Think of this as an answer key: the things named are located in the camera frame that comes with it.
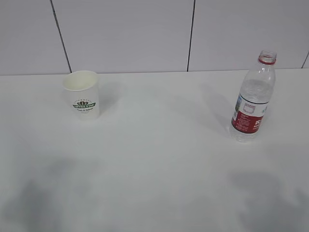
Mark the white paper cup green logo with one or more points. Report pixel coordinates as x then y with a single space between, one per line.
82 94

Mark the clear water bottle red label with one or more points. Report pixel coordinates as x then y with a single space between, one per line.
254 96

